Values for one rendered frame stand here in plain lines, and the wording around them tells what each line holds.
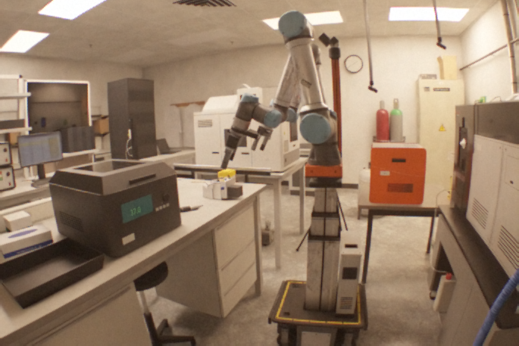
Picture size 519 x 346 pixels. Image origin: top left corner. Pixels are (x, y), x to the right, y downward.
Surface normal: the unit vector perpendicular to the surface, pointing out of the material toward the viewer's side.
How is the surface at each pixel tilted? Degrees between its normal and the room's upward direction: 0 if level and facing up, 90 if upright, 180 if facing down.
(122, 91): 90
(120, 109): 90
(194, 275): 90
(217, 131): 90
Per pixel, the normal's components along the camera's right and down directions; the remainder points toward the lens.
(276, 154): -0.39, 0.13
